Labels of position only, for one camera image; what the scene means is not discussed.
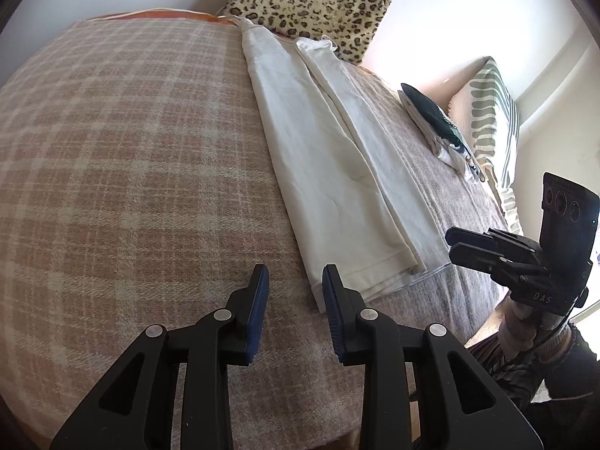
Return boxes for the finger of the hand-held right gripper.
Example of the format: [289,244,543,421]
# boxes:
[444,226,537,256]
[448,242,550,288]

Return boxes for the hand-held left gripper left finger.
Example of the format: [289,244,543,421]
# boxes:
[49,264,270,450]

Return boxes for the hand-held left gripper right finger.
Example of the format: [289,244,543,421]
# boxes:
[321,264,545,450]

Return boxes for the white pants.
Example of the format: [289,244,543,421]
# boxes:
[239,15,452,315]

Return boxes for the person's right forearm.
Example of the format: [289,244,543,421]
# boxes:
[534,323,600,406]

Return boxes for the person's right hand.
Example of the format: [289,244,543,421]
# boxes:
[498,291,573,372]

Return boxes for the person's dark striped clothing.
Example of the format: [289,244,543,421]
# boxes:
[464,335,547,413]

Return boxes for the green striped white pillow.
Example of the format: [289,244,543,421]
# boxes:
[449,56,525,236]

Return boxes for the dark green folded garment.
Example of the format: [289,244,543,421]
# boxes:
[400,83,465,147]

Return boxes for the plaid pink blanket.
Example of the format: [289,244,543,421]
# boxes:
[0,9,514,450]

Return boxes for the leopard print pillow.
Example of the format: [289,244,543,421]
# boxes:
[219,0,400,66]

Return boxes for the orange bed sheet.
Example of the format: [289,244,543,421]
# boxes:
[87,7,245,26]

